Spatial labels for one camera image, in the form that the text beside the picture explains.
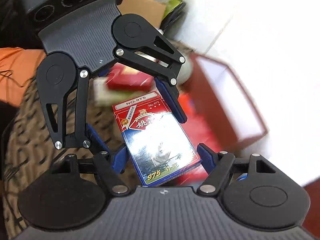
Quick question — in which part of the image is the orange cloth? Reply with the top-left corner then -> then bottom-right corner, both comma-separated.
0,47 -> 46,107

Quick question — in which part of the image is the brown cardboard box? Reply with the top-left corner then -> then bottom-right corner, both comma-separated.
118,0 -> 166,29

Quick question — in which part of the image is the dark red cardboard box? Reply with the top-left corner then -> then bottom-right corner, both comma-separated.
183,53 -> 268,151

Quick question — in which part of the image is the red flat box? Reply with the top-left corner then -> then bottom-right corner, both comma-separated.
106,63 -> 154,92

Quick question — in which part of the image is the letter patterned brown cloth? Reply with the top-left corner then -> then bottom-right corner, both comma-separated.
1,39 -> 201,239

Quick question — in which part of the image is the playing card box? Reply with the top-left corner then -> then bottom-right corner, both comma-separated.
112,91 -> 201,186

